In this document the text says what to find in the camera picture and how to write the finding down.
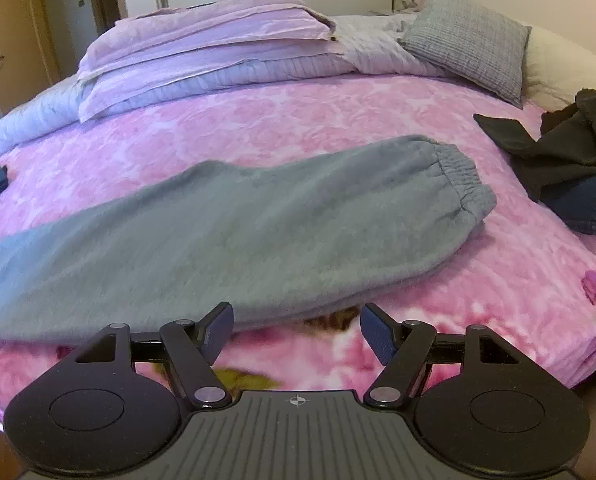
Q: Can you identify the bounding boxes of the cream padded headboard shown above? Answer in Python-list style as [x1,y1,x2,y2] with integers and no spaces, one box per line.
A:
[522,26,596,112]

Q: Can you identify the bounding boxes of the grey sweatpants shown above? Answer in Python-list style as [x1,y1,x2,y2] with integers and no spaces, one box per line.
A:
[0,136,496,344]

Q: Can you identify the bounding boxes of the blue jeans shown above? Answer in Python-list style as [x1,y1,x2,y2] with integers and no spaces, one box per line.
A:
[542,176,596,235]

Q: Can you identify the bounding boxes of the grey striped pillow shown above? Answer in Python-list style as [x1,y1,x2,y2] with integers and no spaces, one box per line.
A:
[404,0,532,107]

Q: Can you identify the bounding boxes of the black garment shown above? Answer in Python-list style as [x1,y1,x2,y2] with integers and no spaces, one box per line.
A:
[473,89,596,202]

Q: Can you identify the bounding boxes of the wooden door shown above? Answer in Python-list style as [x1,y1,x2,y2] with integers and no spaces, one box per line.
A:
[0,0,60,115]

